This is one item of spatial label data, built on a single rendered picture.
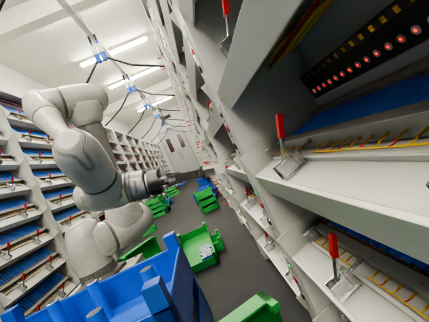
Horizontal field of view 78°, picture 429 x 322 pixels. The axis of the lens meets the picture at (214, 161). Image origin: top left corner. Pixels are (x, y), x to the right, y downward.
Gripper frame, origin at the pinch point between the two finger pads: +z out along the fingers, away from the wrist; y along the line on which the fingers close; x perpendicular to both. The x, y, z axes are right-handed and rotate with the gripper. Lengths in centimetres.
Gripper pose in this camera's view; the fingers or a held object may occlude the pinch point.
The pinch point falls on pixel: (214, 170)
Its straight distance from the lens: 81.4
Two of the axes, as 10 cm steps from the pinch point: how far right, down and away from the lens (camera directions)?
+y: 0.6, 0.0, -10.0
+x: -2.0, -9.8, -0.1
